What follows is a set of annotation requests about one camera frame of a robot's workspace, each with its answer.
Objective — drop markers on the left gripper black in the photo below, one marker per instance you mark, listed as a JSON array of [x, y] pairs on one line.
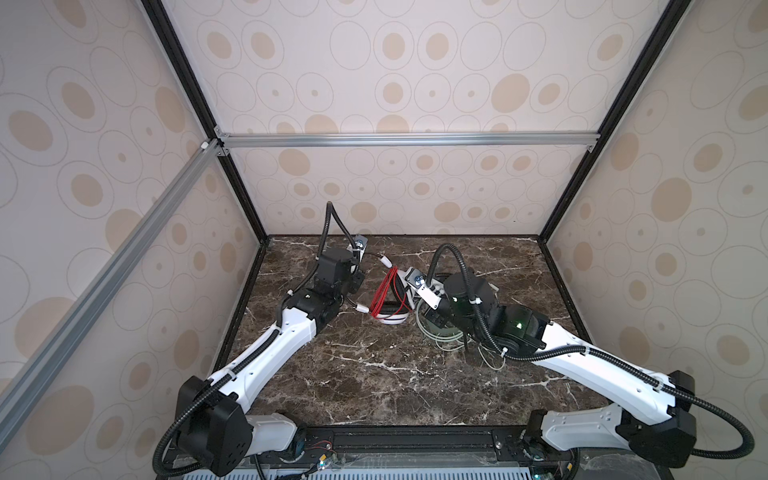
[[357, 282]]

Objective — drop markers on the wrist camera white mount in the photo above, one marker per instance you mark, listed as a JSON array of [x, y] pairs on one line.
[[358, 247], [430, 292]]

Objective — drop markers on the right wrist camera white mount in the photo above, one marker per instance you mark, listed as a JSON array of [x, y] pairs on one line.
[[430, 292]]

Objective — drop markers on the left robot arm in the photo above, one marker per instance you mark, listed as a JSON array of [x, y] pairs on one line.
[[213, 429]]

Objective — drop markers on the left diagonal aluminium frame bar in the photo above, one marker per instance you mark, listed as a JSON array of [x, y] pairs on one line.
[[47, 362]]

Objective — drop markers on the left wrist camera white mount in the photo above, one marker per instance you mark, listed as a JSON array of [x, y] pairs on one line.
[[358, 247]]

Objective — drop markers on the green headphones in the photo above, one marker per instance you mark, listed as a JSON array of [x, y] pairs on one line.
[[446, 338]]

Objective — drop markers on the horizontal aluminium frame bar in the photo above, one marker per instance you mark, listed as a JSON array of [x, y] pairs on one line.
[[419, 139]]

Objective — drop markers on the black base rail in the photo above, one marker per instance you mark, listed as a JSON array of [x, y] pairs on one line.
[[433, 452]]

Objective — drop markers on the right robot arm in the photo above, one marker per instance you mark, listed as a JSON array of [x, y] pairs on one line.
[[649, 412]]

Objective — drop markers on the white black headphones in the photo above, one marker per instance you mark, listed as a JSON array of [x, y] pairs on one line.
[[391, 303]]

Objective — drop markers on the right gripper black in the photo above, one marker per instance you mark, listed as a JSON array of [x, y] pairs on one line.
[[448, 279]]

